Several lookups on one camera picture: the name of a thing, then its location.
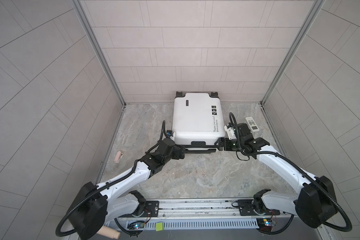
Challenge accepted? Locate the small pink case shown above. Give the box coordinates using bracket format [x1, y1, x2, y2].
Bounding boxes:
[114, 151, 124, 163]

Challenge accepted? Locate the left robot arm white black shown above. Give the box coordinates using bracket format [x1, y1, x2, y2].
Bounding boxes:
[55, 138, 186, 240]

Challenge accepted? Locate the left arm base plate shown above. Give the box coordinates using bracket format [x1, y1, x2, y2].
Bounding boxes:
[132, 201, 160, 218]

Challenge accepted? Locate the right circuit board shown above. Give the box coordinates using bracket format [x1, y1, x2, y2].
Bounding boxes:
[256, 218, 277, 233]

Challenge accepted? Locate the beige cylindrical handle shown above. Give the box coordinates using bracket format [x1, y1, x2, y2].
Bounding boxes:
[97, 226, 121, 240]

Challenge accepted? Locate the aluminium rail frame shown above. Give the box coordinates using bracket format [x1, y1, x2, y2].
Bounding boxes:
[104, 196, 323, 230]

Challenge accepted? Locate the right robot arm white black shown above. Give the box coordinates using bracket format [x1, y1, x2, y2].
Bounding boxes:
[216, 123, 353, 232]

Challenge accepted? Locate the circuit board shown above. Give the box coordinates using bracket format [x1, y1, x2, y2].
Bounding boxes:
[256, 218, 277, 233]
[128, 221, 146, 231]

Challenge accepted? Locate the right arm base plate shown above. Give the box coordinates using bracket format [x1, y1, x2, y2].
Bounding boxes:
[232, 199, 280, 216]

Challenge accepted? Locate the black and white suitcase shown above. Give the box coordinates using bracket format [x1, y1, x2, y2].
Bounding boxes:
[170, 92, 226, 154]

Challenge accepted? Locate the green sticky note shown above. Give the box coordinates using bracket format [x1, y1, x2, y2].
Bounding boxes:
[155, 222, 164, 232]

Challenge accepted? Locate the left circuit board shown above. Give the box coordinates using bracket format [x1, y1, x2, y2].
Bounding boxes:
[128, 221, 146, 231]

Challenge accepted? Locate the white remote control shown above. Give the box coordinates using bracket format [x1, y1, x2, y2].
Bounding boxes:
[245, 117, 260, 133]

